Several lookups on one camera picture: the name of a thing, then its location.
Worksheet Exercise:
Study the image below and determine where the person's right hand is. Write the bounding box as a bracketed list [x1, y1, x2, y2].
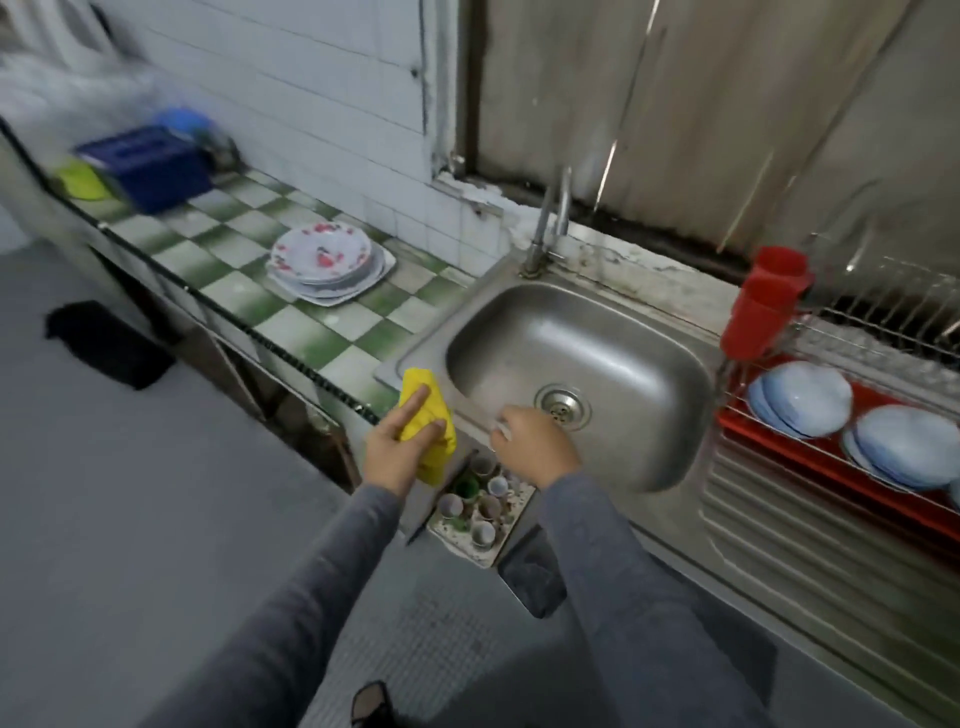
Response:
[489, 405, 585, 492]

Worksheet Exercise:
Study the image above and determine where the person's left hand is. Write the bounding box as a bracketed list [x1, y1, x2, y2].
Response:
[363, 387, 449, 500]

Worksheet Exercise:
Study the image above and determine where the person's right forearm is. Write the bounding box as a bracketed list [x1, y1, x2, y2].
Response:
[535, 471, 774, 728]

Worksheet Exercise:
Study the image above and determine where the person's black shoe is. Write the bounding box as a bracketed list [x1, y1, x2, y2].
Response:
[349, 679, 401, 728]

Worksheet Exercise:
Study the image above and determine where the tray of small cups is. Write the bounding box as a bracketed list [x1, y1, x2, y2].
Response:
[427, 450, 537, 569]

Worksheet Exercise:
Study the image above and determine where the stainless steel sink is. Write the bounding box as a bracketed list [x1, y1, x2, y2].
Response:
[375, 247, 960, 728]

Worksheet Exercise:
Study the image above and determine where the dark square container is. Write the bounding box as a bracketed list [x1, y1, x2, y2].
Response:
[495, 525, 570, 620]

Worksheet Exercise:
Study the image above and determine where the metal faucet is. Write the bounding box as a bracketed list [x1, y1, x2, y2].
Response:
[517, 165, 576, 281]

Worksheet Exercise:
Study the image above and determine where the red plastic cup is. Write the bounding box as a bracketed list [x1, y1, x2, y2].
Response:
[720, 246, 813, 365]

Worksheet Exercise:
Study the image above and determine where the blue plastic box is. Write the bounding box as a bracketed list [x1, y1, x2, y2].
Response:
[75, 126, 213, 215]

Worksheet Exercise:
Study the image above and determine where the blue plastic bowl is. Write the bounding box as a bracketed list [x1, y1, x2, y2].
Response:
[157, 108, 212, 141]

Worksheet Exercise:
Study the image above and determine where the clear plastic bag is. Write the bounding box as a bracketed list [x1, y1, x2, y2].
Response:
[0, 52, 167, 167]

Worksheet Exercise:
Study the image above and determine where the white electric kettle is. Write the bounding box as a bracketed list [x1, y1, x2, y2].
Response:
[7, 0, 119, 69]

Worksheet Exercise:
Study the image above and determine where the metal wire dish rack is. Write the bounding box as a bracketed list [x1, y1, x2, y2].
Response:
[717, 180, 960, 545]

